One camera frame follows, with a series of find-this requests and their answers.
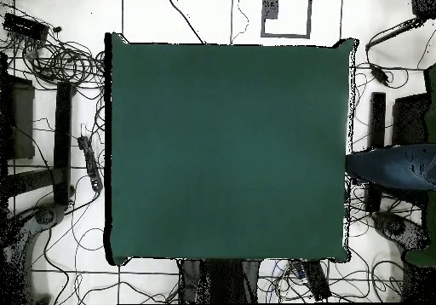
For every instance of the dark green table cloth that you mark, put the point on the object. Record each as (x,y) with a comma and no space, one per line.
(163,114)

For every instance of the grey stand leg round foot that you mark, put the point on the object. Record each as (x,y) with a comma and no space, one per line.
(44,214)
(395,226)

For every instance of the black power strip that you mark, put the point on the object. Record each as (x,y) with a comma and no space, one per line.
(316,281)
(90,163)

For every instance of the blue denim jeans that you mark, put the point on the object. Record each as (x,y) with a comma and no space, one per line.
(391,167)

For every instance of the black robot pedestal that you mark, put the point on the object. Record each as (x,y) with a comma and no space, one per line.
(218,281)

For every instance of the black power adapter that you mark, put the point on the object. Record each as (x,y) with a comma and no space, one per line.
(379,74)

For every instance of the black hub box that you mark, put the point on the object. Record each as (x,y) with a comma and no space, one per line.
(25,27)

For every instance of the grey tape square outline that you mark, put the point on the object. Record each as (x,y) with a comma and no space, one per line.
(309,15)

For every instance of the grey floor socket plate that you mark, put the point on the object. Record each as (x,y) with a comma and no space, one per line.
(271,9)

